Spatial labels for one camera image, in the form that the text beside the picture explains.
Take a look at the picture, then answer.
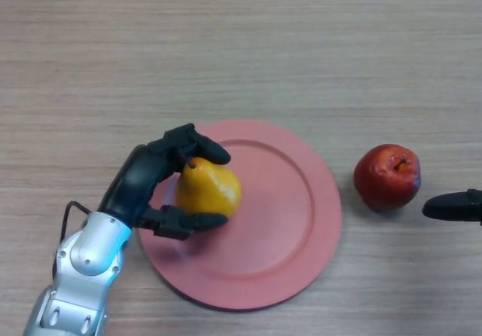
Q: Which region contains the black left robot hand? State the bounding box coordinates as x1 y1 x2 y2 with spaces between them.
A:
96 123 232 242

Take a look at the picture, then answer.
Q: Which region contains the pink round plate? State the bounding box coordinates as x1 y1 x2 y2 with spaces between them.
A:
137 119 343 311

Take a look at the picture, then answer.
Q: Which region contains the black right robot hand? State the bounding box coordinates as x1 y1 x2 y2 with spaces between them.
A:
421 188 482 226

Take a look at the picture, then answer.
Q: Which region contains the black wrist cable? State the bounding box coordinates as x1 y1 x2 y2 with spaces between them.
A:
50 200 93 280

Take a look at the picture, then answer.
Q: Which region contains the red apple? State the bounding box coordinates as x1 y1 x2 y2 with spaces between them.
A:
352 143 422 212

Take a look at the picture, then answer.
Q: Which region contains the yellow pear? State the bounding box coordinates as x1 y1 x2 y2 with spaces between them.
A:
175 156 243 218

